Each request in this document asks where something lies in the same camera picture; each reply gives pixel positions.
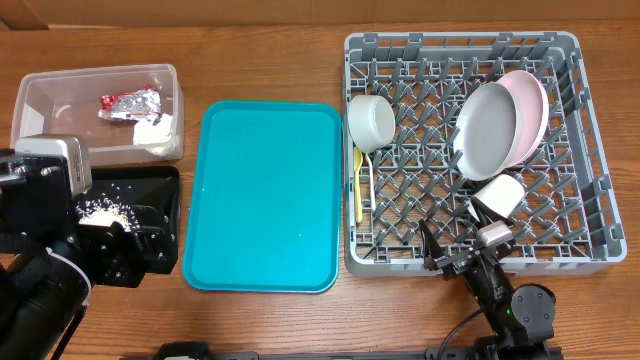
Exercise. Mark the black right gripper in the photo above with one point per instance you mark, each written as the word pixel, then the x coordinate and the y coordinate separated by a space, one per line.
pixel 433 257

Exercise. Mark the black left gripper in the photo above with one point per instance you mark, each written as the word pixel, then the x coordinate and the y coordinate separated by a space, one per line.
pixel 126 265

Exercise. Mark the white paper cup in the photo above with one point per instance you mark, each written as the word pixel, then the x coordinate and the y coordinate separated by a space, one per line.
pixel 502 195

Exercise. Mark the white plastic spoon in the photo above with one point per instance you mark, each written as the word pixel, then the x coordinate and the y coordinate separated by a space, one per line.
pixel 373 205

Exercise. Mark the grey plate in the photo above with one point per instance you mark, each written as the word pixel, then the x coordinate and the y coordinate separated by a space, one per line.
pixel 486 128

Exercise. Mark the white tissue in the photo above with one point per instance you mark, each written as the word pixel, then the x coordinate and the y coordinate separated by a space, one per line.
pixel 156 136

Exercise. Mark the yellow plastic spoon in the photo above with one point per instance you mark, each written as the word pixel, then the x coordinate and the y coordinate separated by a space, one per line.
pixel 358 159

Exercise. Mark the bowl of rice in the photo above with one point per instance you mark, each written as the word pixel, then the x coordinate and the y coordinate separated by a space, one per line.
pixel 371 122

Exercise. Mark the pink plate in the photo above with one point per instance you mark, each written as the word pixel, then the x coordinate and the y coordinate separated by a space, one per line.
pixel 532 113

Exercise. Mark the red candy wrapper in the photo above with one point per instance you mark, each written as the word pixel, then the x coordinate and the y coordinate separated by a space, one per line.
pixel 144 104

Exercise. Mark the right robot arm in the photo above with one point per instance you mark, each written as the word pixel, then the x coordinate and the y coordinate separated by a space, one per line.
pixel 521 318

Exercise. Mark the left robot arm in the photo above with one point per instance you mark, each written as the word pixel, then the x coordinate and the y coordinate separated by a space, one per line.
pixel 46 288

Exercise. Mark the grey dishwasher rack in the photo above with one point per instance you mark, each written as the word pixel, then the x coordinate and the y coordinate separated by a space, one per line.
pixel 568 223

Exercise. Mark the black tray bin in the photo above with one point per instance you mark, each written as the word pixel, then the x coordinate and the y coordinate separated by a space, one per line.
pixel 150 190

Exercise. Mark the spilled white rice pile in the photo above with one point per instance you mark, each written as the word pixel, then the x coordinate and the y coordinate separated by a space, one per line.
pixel 103 205

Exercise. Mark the clear plastic bin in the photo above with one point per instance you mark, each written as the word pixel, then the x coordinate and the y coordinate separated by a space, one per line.
pixel 67 102

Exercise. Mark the teal plastic tray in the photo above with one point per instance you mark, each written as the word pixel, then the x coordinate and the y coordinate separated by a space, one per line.
pixel 266 199

